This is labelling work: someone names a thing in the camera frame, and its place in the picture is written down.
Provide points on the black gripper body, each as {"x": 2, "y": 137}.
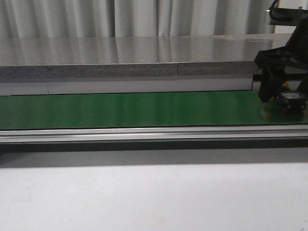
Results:
{"x": 295, "y": 53}

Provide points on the grey speckled stone slab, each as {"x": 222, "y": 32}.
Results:
{"x": 65, "y": 58}

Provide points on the yellow black push button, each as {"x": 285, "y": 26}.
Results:
{"x": 290, "y": 101}

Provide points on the green conveyor belt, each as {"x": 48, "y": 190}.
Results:
{"x": 157, "y": 109}

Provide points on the grey rear guide rail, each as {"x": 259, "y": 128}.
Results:
{"x": 129, "y": 85}

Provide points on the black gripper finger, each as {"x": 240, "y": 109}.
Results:
{"x": 273, "y": 82}
{"x": 303, "y": 86}

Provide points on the white pleated curtain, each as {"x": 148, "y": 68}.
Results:
{"x": 134, "y": 18}

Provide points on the aluminium conveyor side rail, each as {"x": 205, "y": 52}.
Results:
{"x": 153, "y": 133}

